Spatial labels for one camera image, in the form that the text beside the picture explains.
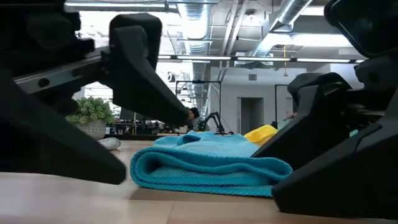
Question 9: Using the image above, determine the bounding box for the green plant in dotted pot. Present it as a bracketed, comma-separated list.
[65, 96, 116, 141]

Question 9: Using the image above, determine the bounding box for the yellow microfiber towel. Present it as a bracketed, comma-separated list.
[244, 124, 279, 147]

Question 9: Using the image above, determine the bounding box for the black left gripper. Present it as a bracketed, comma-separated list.
[0, 0, 109, 118]

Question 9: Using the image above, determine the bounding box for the silver ribbed air duct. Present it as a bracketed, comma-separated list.
[177, 2, 213, 56]
[251, 0, 313, 57]

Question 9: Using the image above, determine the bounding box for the blue microfiber towel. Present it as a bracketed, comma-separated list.
[129, 129, 294, 198]

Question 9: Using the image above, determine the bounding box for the grey waffle-weave towel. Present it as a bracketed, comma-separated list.
[98, 136, 122, 151]

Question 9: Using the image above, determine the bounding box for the black metal frame stand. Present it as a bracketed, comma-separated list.
[274, 83, 292, 125]

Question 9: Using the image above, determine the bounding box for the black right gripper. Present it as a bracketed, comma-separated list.
[323, 0, 398, 128]

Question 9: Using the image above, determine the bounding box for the black background monitor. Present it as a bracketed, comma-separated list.
[119, 107, 147, 122]

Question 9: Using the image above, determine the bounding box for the ceiling light strip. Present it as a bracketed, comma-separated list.
[157, 55, 366, 64]

